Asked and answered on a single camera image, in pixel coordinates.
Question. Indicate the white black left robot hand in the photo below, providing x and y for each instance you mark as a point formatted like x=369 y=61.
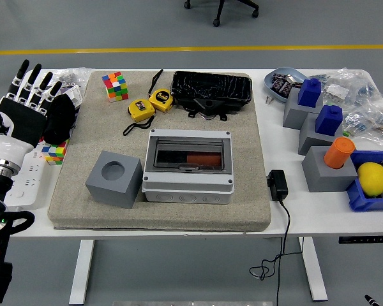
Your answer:
x=22 y=121

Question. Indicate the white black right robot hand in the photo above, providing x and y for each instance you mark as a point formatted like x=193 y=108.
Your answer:
x=369 y=301

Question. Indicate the grey box with clear lid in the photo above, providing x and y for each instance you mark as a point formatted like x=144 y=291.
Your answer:
x=188 y=188

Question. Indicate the orange cylinder battery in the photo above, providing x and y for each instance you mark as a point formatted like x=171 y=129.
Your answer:
x=338 y=153
x=204 y=158

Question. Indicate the clear bags with white box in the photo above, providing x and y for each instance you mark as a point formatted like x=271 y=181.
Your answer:
x=73 y=75

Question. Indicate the blue block battery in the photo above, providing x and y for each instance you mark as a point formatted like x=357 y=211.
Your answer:
x=309 y=92
x=328 y=121

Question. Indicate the black cloth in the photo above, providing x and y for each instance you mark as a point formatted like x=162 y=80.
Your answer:
x=60 y=121

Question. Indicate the small colourful puzzle cube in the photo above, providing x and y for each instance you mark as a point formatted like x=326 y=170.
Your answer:
x=54 y=153

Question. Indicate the black table control panel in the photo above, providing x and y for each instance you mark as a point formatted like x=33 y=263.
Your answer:
x=364 y=240

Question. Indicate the white table leg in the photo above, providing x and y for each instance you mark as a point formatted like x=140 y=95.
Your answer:
x=81 y=271
x=314 y=271

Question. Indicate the white power strip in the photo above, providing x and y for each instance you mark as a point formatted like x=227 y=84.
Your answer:
x=28 y=191

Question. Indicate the large colourful puzzle cube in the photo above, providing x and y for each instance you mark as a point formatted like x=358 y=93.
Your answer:
x=115 y=87

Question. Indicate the blue plastic bin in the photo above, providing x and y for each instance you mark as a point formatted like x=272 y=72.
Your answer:
x=359 y=201

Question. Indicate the grey block with round hole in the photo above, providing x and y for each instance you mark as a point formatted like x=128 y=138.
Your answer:
x=115 y=191
x=325 y=178

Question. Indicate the small yellow tape measure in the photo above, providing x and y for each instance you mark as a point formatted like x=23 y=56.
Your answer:
x=140 y=108

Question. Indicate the yellow lemon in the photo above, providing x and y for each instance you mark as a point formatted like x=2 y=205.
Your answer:
x=371 y=178

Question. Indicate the yellow tape measure with print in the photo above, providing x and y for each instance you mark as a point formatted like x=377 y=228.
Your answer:
x=161 y=99

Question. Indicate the black power adapter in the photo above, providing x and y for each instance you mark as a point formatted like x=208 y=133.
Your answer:
x=278 y=185

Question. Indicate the small green connector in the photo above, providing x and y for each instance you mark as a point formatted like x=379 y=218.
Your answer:
x=346 y=133

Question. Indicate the grey block with square hole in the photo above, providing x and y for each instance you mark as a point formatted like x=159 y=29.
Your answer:
x=309 y=137
x=293 y=114

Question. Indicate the clear bag of parts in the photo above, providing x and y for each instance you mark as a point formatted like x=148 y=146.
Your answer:
x=373 y=122
x=351 y=86

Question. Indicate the grey-brown mat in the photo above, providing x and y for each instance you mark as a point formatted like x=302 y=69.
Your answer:
x=178 y=216

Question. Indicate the black plastic tray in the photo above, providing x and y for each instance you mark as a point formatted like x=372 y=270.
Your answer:
x=210 y=84

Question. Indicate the small metal clips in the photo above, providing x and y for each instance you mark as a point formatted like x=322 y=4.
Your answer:
x=268 y=100

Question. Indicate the black office chair base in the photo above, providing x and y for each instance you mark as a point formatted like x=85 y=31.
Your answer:
x=220 y=9

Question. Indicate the dark printed packet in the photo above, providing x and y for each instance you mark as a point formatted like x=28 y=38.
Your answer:
x=281 y=86

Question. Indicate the silver brown packet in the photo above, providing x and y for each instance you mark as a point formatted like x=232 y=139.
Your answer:
x=293 y=80

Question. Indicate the blue-grey bowl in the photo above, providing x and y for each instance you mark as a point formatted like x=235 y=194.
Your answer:
x=269 y=84

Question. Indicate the black metal bracket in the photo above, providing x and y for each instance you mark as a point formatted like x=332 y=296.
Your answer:
x=207 y=105

